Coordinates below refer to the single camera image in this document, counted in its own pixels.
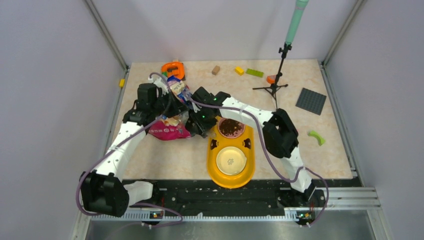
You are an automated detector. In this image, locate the green curved toy piece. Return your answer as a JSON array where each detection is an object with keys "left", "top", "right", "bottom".
[{"left": 307, "top": 130, "right": 326, "bottom": 146}]

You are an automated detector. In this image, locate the mint green pole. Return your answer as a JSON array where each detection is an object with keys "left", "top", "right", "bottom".
[{"left": 284, "top": 0, "right": 309, "bottom": 45}]

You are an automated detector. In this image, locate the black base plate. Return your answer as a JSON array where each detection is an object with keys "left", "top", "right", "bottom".
[{"left": 99, "top": 178, "right": 362, "bottom": 218}]

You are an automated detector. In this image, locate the orange toy piece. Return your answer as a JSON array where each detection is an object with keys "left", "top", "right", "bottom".
[{"left": 266, "top": 75, "right": 276, "bottom": 85}]

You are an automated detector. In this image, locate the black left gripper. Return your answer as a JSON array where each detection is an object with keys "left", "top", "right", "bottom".
[{"left": 151, "top": 88, "right": 190, "bottom": 119}]

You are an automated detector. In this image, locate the pink pet food bag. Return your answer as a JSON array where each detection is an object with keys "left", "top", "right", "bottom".
[{"left": 148, "top": 76, "right": 195, "bottom": 141}]

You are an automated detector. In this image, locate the cream food bowl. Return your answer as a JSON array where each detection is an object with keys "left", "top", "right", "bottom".
[{"left": 216, "top": 146, "right": 247, "bottom": 176}]

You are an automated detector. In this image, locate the pink food bowl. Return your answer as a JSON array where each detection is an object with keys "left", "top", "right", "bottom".
[{"left": 217, "top": 116, "right": 247, "bottom": 140}]

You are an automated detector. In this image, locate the tan wooden block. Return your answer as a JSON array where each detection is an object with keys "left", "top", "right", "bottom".
[{"left": 211, "top": 65, "right": 220, "bottom": 76}]

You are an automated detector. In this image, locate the small yellow wall block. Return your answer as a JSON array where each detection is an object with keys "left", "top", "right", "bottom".
[{"left": 119, "top": 78, "right": 126, "bottom": 88}]

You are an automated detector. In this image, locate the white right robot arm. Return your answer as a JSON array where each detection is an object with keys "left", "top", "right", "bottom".
[{"left": 182, "top": 87, "right": 316, "bottom": 206}]

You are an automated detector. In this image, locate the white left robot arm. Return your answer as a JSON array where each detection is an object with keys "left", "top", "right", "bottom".
[{"left": 75, "top": 82, "right": 180, "bottom": 217}]

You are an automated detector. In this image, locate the yellow toy brick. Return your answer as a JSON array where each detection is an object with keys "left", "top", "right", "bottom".
[{"left": 234, "top": 66, "right": 245, "bottom": 76}]

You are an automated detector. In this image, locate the green flat toy brick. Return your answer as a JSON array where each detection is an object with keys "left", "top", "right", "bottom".
[{"left": 245, "top": 68, "right": 264, "bottom": 78}]

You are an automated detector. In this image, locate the clear plastic scoop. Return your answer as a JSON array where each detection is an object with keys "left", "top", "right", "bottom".
[{"left": 205, "top": 128, "right": 217, "bottom": 139}]

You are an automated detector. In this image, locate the dark grey building baseplate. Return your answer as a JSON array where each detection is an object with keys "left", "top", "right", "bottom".
[{"left": 295, "top": 88, "right": 327, "bottom": 116}]

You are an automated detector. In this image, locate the black tripod stand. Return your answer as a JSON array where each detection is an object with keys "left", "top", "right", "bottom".
[{"left": 252, "top": 42, "right": 292, "bottom": 109}]

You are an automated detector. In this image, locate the aluminium frame rail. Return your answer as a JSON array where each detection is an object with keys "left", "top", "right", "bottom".
[{"left": 73, "top": 181, "right": 393, "bottom": 240}]

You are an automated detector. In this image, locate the yellow double pet feeder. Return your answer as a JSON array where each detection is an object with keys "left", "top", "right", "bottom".
[{"left": 206, "top": 116, "right": 255, "bottom": 189}]

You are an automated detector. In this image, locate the brown pet food kibble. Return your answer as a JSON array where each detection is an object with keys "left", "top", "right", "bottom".
[{"left": 219, "top": 118, "right": 245, "bottom": 137}]

